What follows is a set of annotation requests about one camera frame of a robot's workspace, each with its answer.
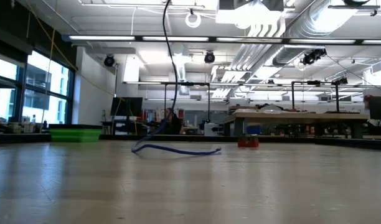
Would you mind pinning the person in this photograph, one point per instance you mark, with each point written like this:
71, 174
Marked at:
175, 124
368, 101

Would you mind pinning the white container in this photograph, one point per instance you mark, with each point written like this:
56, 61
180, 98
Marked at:
212, 129

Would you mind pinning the black ceiling spotlight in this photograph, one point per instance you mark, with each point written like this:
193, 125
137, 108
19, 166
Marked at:
209, 57
313, 56
109, 60

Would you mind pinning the reddish brown connector block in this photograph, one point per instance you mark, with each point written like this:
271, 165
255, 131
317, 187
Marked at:
248, 142

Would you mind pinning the blue storage bin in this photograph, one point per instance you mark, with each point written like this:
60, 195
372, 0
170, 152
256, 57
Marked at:
253, 130

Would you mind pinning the wooden background workbench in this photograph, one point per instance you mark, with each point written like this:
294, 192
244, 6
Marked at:
302, 116

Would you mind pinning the green plastic bin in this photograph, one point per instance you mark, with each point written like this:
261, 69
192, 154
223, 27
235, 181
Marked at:
75, 135

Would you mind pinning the large window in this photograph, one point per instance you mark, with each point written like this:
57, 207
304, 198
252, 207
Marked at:
38, 71

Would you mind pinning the black background rig frame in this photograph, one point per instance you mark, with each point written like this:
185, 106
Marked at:
336, 96
187, 83

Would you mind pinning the black aluminium table frame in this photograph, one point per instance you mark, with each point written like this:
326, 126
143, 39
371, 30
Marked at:
287, 139

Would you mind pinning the silver ventilation duct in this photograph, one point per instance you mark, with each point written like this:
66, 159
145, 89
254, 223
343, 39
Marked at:
327, 18

